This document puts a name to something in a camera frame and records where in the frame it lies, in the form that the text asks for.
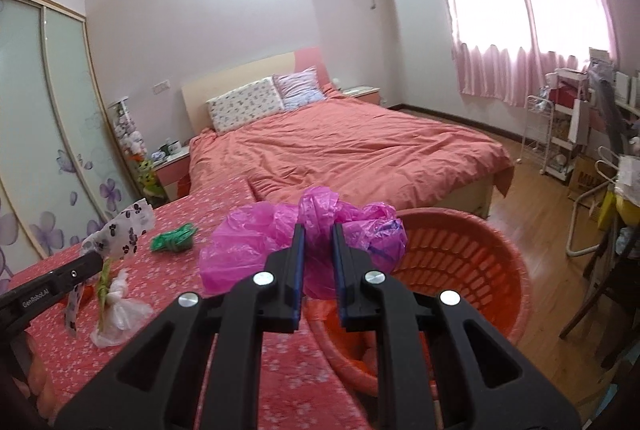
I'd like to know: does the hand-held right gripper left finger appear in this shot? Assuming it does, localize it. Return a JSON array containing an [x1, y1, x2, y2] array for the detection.
[[54, 224, 307, 430]]

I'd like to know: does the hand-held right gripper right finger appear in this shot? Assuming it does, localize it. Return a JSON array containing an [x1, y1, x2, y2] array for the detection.
[[332, 223, 583, 430]]

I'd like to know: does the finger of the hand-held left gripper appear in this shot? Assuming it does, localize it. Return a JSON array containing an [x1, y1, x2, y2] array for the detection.
[[54, 253, 106, 301]]

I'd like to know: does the pink plastic bag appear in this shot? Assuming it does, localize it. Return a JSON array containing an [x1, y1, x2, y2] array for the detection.
[[198, 185, 407, 302]]

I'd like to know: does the white paw-print wrapping paper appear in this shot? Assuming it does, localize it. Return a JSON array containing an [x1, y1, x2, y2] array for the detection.
[[64, 199, 155, 339]]

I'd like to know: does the orange plastic laundry basket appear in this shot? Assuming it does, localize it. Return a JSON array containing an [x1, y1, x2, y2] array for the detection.
[[307, 207, 532, 400]]

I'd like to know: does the clear plastic bag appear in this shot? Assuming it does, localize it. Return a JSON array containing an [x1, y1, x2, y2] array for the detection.
[[90, 277, 155, 349]]

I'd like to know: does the small green wrapper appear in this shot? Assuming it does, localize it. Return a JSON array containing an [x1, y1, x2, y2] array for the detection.
[[151, 222, 197, 255]]

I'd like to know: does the green plush toy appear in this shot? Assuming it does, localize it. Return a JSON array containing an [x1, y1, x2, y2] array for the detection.
[[134, 157, 167, 207]]

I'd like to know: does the pink nightstand with mugs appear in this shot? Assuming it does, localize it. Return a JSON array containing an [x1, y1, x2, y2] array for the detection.
[[152, 145, 194, 204]]

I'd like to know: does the floral glass sliding wardrobe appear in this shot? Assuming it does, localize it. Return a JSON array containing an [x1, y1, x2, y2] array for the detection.
[[0, 0, 152, 282]]

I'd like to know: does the bed with red duvet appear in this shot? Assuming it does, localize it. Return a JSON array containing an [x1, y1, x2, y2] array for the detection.
[[188, 97, 515, 217]]

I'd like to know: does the clear tube of plush toys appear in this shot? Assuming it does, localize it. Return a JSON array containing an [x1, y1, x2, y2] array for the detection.
[[108, 97, 149, 161]]

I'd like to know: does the white floral pillow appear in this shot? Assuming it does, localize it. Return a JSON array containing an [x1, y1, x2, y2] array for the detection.
[[206, 77, 284, 134]]

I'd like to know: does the purple ruffled pillow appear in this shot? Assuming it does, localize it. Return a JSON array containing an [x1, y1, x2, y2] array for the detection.
[[272, 66, 327, 111]]

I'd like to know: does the beige and pink headboard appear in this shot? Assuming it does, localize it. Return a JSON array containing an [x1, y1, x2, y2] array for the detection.
[[180, 47, 332, 132]]

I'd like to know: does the dark wooden chair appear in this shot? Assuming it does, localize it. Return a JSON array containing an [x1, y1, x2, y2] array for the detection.
[[559, 219, 640, 368]]

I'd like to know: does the cardboard box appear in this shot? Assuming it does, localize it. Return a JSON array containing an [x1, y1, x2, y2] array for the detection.
[[569, 154, 607, 207]]

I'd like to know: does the yellow bag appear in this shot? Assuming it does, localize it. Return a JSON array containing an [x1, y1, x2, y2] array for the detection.
[[597, 190, 622, 227]]

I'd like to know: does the white storage trolley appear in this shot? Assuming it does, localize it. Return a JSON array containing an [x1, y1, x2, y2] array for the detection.
[[542, 68, 592, 184]]

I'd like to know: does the pink curtain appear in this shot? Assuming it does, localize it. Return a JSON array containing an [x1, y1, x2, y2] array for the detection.
[[419, 0, 620, 109]]

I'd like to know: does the white tube frame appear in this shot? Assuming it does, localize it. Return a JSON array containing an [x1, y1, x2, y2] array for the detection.
[[564, 184, 612, 257]]

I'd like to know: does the white wire rack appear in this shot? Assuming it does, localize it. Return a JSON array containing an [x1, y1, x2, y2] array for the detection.
[[521, 94, 554, 172]]

